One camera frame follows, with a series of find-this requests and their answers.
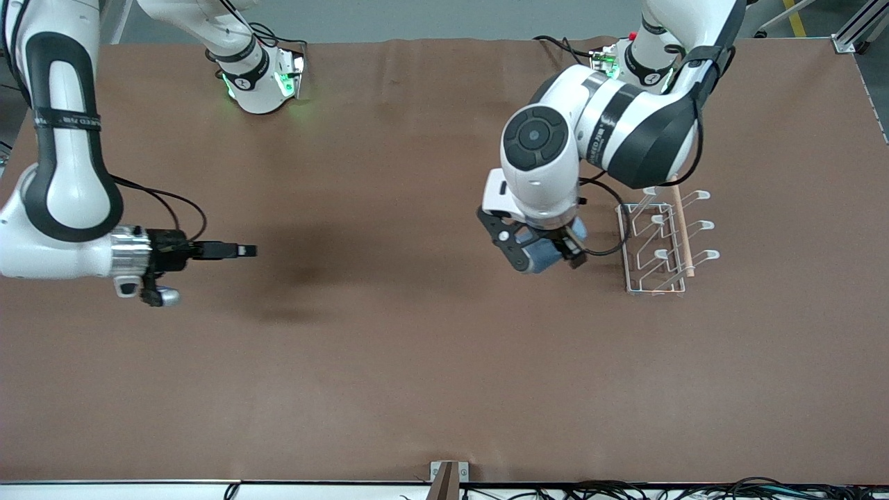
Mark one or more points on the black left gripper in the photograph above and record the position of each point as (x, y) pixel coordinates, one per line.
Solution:
(571, 251)

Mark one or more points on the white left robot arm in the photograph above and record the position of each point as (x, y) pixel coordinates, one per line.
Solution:
(542, 180)

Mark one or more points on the white table edge rail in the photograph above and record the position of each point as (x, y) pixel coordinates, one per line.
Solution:
(104, 492)

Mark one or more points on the light blue plastic cup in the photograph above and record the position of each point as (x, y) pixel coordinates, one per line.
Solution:
(542, 258)

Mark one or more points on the grey metal bracket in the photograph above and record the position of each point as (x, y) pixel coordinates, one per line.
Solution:
(462, 472)

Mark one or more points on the brown table cover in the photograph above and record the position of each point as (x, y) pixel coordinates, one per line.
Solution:
(389, 361)

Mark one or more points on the aluminium frame profile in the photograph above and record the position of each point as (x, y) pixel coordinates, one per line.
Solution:
(117, 21)
(844, 43)

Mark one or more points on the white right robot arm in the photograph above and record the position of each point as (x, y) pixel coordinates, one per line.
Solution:
(66, 139)

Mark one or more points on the white pipe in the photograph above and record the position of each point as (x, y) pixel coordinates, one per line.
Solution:
(771, 28)

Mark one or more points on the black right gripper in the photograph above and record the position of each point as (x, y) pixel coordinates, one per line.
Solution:
(169, 250)

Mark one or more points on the brown support bar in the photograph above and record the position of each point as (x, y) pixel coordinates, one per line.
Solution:
(444, 486)

